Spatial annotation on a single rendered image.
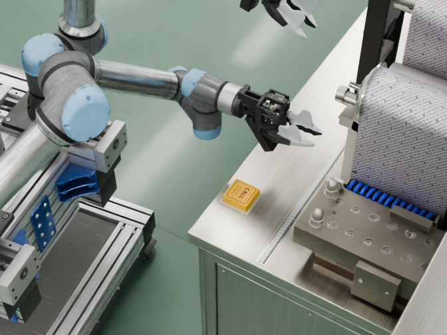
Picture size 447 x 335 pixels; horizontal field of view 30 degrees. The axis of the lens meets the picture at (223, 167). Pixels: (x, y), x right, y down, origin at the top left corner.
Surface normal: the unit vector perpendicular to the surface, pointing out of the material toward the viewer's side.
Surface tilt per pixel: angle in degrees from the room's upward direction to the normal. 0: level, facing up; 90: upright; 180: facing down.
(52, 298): 0
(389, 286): 90
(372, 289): 90
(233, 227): 0
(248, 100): 90
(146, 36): 0
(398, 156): 90
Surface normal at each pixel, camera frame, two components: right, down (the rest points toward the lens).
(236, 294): -0.52, 0.64
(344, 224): 0.00, -0.66
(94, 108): 0.58, 0.56
